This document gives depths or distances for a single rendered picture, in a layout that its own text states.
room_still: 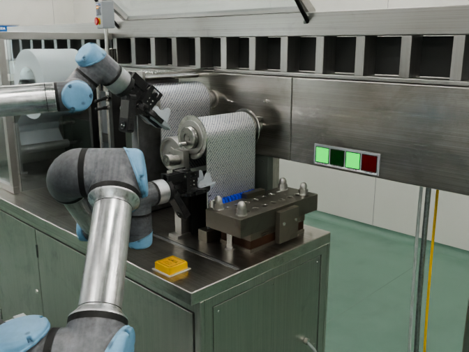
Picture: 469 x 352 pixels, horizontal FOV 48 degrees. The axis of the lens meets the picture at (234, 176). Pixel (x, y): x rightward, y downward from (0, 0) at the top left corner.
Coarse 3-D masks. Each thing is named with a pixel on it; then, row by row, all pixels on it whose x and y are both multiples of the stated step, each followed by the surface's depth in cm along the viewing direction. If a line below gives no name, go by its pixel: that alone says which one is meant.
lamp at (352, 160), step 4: (348, 152) 170; (348, 156) 170; (352, 156) 169; (356, 156) 168; (348, 160) 171; (352, 160) 169; (356, 160) 168; (348, 164) 171; (352, 164) 170; (356, 164) 169; (356, 168) 169
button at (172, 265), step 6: (168, 258) 157; (174, 258) 157; (156, 264) 155; (162, 264) 154; (168, 264) 153; (174, 264) 153; (180, 264) 154; (186, 264) 155; (162, 270) 153; (168, 270) 151; (174, 270) 152; (180, 270) 154
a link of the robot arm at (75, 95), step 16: (80, 80) 135; (0, 96) 125; (16, 96) 126; (32, 96) 127; (48, 96) 128; (64, 96) 128; (80, 96) 129; (0, 112) 126; (16, 112) 128; (32, 112) 130
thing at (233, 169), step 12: (252, 144) 187; (216, 156) 175; (228, 156) 179; (240, 156) 183; (252, 156) 188; (216, 168) 176; (228, 168) 180; (240, 168) 185; (252, 168) 189; (216, 180) 177; (228, 180) 181; (240, 180) 186; (252, 180) 190; (216, 192) 178; (228, 192) 182
